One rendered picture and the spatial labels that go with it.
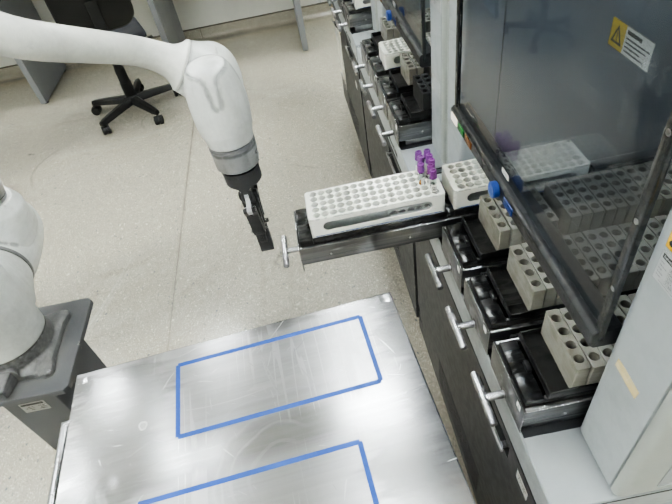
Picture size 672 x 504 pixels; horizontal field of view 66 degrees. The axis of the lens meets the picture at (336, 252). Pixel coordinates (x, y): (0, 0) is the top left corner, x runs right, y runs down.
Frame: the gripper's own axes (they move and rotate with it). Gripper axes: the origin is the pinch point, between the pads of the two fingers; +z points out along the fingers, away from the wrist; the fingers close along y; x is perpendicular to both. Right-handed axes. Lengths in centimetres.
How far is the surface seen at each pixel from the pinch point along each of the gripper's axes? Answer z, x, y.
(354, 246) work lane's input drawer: 2.1, -19.5, -6.6
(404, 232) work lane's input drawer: 1.1, -30.8, -6.5
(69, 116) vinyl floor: 79, 149, 257
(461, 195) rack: -4.5, -44.0, -4.7
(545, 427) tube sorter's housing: 7, -43, -52
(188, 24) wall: 66, 67, 350
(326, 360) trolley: -1.7, -10.1, -36.8
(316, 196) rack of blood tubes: -6.1, -13.5, 3.0
